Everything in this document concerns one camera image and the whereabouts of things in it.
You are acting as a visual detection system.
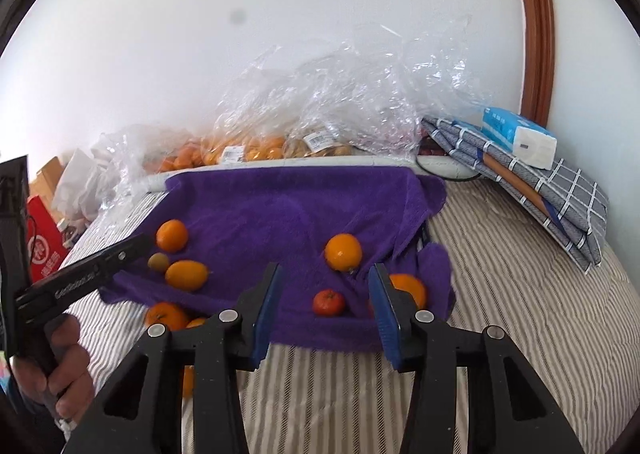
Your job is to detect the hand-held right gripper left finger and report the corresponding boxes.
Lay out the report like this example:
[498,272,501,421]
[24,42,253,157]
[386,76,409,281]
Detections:
[62,261,284,454]

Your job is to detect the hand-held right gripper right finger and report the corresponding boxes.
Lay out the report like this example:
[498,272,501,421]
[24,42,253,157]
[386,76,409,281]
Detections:
[369,263,586,454]

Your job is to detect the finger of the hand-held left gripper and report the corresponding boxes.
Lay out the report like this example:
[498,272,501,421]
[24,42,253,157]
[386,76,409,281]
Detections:
[92,232,154,283]

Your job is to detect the small red tangerine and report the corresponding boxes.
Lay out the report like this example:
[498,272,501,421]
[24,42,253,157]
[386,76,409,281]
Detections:
[312,289,347,317]

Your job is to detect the person's left forearm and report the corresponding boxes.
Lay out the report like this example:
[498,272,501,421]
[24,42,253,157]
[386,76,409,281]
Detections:
[0,369,66,454]

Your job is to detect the person's left hand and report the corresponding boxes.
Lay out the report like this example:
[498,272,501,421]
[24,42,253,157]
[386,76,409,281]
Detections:
[12,315,96,422]

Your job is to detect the red paper bag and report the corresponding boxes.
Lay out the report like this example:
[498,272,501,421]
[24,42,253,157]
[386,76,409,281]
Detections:
[26,195,71,283]

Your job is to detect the white plastic bag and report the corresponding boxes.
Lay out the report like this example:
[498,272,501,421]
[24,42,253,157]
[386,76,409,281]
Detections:
[51,148,119,223]

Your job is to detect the crumpled clear plastic bag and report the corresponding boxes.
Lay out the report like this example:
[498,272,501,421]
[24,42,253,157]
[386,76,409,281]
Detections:
[92,127,168,217]

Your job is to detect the purple towel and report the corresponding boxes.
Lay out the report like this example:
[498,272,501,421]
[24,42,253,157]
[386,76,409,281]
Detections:
[99,167,457,356]

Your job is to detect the brown cardboard box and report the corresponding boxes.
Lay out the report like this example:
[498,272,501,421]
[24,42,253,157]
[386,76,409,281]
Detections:
[30,157,67,198]

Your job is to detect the striped tablecloth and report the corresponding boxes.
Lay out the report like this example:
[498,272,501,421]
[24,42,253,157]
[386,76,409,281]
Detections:
[60,174,640,454]

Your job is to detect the white tube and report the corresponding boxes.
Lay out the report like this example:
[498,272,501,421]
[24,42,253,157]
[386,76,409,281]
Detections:
[142,153,427,191]

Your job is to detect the clear plastic bag of oranges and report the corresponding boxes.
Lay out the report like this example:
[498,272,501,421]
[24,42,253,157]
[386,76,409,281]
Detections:
[147,47,293,174]

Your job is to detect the folded grey plaid cloth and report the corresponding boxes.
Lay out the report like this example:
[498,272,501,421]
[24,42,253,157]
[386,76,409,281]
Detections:
[420,117,610,276]

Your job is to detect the clear plastic bag of brown fruit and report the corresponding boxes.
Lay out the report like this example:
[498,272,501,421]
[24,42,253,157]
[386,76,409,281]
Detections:
[282,17,493,161]

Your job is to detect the blue and white tissue pack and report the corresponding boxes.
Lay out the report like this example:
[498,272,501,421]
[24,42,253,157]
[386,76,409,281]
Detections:
[481,106,558,171]

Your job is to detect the black cable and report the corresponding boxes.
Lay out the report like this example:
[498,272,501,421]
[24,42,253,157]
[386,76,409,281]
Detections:
[415,154,482,183]

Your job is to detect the wooden door frame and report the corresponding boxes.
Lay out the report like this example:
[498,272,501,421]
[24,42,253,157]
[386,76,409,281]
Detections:
[509,0,557,130]

